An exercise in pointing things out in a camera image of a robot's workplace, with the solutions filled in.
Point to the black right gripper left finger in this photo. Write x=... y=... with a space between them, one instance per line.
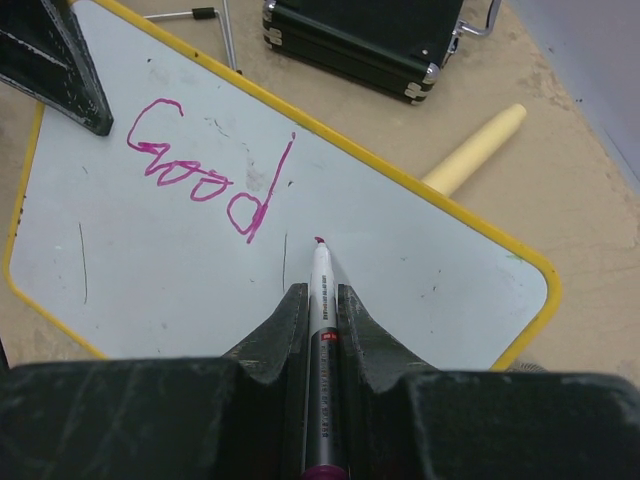
x=237 y=416

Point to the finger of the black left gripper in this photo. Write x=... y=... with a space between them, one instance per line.
x=44 y=55

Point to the yellow framed whiteboard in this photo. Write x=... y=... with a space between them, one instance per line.
x=178 y=233

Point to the white marker pen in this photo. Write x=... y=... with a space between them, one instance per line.
x=323 y=454

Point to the black hard case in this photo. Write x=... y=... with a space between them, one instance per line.
x=397 y=48

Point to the red glitter toy microphone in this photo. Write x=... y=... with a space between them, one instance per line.
x=526 y=367

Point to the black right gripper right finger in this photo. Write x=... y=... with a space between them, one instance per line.
x=405 y=419

